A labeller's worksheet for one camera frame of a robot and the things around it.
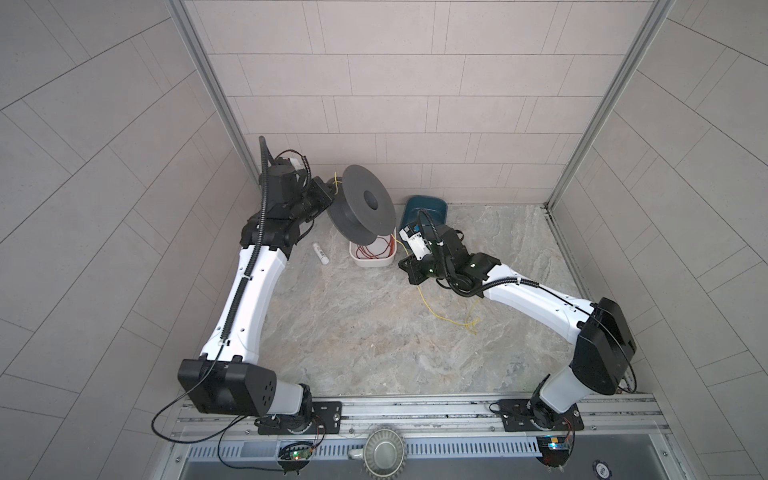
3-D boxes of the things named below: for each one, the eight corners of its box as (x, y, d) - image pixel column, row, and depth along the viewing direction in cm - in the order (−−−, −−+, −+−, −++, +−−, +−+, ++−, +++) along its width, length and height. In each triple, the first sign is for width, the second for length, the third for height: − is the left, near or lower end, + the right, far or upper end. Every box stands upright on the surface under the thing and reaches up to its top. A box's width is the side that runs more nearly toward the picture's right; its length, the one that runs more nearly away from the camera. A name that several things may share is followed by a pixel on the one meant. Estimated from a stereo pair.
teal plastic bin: (398, 228, 113) (398, 217, 108) (410, 200, 122) (410, 189, 118) (441, 238, 110) (443, 228, 105) (450, 210, 119) (452, 199, 115)
